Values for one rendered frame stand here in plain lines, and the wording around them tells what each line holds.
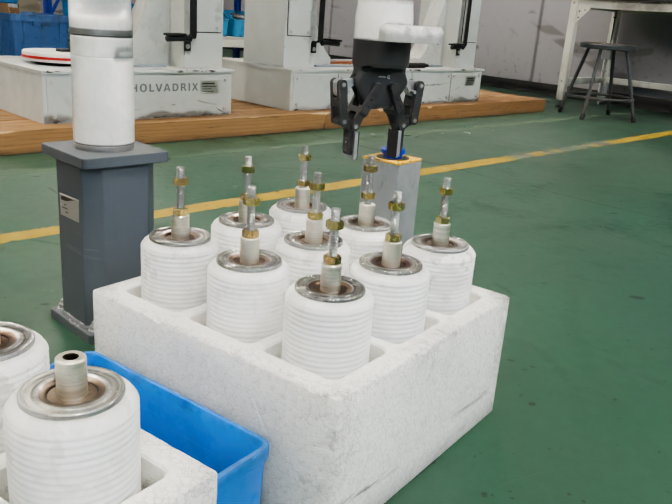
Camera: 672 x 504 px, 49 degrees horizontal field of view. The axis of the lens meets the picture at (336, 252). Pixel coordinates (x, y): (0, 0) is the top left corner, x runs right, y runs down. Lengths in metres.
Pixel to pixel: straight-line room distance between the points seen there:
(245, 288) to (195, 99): 2.30
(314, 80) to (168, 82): 0.78
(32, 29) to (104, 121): 4.09
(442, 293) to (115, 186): 0.54
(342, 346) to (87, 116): 0.60
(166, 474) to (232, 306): 0.27
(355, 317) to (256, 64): 2.88
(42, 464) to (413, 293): 0.45
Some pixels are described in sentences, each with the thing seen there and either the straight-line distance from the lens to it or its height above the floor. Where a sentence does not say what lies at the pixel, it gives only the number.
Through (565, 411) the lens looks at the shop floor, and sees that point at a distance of 1.14.
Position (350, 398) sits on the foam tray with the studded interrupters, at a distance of 0.73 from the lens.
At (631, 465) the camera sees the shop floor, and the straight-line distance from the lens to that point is 1.06.
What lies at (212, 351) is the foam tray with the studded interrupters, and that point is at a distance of 0.81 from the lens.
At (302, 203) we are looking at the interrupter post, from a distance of 1.08.
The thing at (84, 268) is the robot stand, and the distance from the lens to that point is 1.22.
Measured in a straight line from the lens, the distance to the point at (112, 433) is 0.56.
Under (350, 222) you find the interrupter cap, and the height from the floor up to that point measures 0.25.
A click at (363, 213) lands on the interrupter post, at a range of 1.01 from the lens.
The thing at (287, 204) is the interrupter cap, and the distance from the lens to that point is 1.09.
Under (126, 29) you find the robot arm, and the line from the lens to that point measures 1.18.
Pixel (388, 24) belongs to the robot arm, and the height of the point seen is 0.52.
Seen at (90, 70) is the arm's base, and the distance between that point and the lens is 1.17.
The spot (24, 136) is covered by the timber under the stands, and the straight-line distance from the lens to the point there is 2.68.
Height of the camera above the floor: 0.53
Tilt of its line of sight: 18 degrees down
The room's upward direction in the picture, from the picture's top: 4 degrees clockwise
